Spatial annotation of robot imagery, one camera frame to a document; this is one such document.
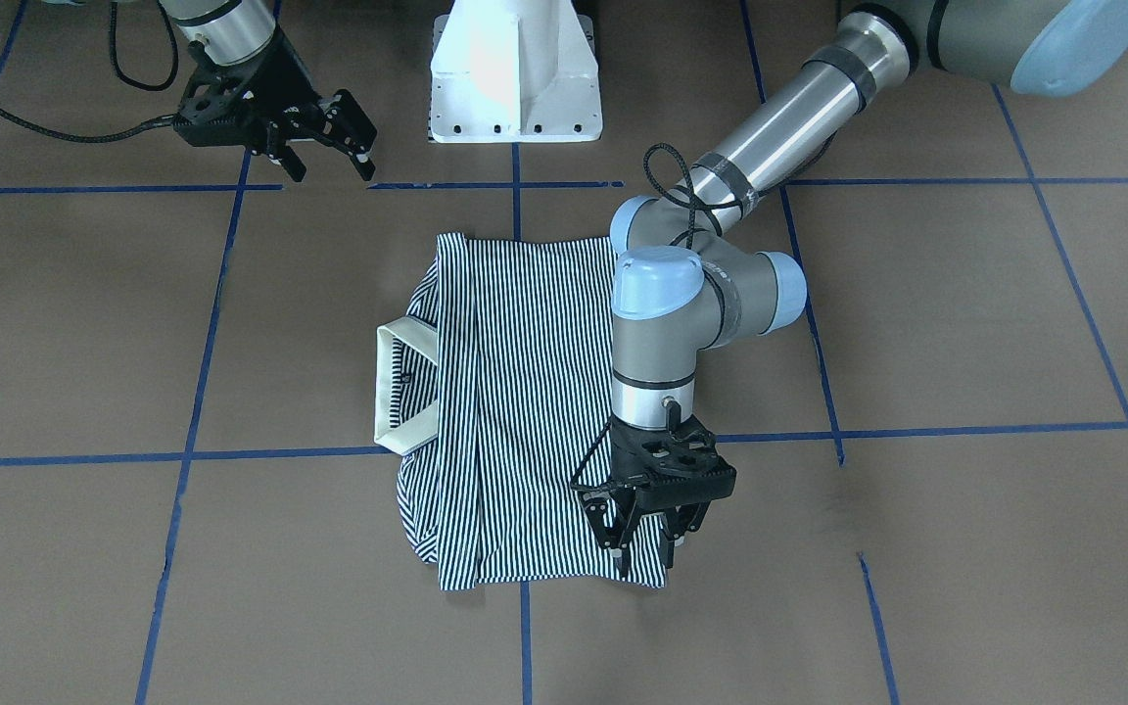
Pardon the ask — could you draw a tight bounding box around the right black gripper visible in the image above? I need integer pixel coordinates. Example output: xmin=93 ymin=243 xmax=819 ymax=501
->
xmin=171 ymin=44 xmax=377 ymax=183

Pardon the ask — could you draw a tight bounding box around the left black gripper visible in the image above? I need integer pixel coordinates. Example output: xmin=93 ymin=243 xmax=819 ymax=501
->
xmin=570 ymin=416 xmax=737 ymax=579

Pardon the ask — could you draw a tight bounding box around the navy white striped polo shirt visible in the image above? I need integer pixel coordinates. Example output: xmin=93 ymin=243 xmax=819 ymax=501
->
xmin=373 ymin=233 xmax=622 ymax=590

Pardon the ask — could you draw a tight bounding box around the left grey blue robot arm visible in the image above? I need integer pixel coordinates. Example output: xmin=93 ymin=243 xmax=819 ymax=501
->
xmin=765 ymin=1 xmax=1128 ymax=545

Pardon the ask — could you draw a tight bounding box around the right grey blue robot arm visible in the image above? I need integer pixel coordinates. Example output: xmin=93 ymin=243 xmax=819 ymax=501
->
xmin=162 ymin=1 xmax=377 ymax=182

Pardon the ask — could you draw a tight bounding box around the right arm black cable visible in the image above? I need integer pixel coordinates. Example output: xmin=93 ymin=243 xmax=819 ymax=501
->
xmin=0 ymin=0 xmax=193 ymax=144

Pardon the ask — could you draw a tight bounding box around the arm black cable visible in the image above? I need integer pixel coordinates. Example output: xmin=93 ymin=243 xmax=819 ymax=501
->
xmin=0 ymin=0 xmax=193 ymax=144
xmin=644 ymin=143 xmax=751 ymax=252

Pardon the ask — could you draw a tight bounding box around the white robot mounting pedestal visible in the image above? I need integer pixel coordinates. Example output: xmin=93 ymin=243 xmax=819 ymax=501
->
xmin=428 ymin=1 xmax=603 ymax=144

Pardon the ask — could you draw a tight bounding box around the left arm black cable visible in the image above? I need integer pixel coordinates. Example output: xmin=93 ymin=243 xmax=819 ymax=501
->
xmin=644 ymin=143 xmax=751 ymax=252

